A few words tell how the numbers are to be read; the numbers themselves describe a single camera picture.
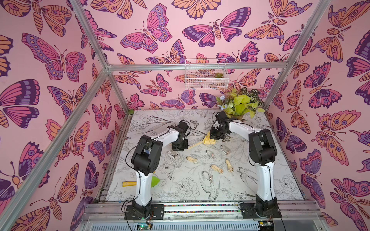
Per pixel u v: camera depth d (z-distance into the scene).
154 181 0.86
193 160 0.91
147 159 0.53
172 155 0.95
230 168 0.87
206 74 0.96
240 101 0.92
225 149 0.97
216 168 0.87
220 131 0.88
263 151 0.57
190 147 0.99
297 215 0.74
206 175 0.87
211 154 0.94
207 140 0.97
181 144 0.85
